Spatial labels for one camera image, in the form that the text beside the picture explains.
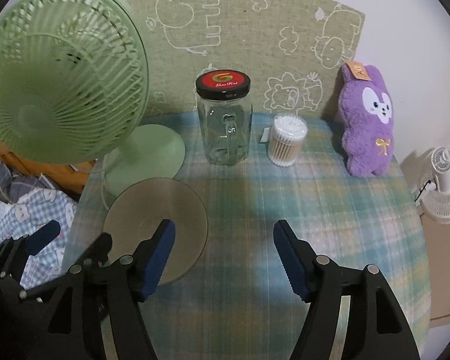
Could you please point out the green desk fan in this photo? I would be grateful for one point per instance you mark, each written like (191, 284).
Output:
(74, 85)

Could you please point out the green cartoon wall mat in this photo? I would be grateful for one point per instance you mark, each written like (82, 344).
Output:
(292, 50)

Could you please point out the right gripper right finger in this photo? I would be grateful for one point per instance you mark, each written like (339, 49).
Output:
(317, 281)

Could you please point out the orange wooden chair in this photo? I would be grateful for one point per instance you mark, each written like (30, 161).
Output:
(71, 178)

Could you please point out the purple plush rabbit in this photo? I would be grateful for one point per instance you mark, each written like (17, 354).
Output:
(366, 109)

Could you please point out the round glass coaster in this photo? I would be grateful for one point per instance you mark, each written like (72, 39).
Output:
(136, 213)

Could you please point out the cotton swab container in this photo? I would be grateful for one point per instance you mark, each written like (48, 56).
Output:
(287, 135)

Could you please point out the white standing fan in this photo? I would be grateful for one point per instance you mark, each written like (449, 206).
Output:
(433, 186)

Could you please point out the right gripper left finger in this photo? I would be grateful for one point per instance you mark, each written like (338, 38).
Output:
(135, 278)

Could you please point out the plaid blue green tablecloth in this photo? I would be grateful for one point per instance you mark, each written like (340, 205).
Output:
(237, 302)

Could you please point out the blue checkered bear blanket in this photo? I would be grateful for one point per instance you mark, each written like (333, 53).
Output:
(26, 205)

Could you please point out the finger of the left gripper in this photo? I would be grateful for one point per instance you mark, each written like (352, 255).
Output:
(41, 236)
(95, 256)

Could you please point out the glass jar black lid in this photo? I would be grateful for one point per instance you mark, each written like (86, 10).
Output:
(225, 115)

